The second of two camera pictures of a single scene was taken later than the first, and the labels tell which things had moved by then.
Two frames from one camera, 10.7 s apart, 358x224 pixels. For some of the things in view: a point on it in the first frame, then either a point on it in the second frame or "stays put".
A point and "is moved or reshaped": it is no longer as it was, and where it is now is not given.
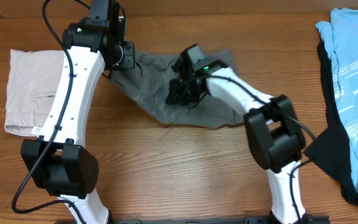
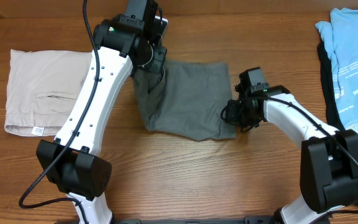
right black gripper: [174, 96] -> [230, 116]
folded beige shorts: [32, 83] stays put
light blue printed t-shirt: [351, 39] stays put
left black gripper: [129, 60] -> [156, 65]
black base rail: [249, 219] stays put
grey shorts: [149, 80] is moved or reshaped
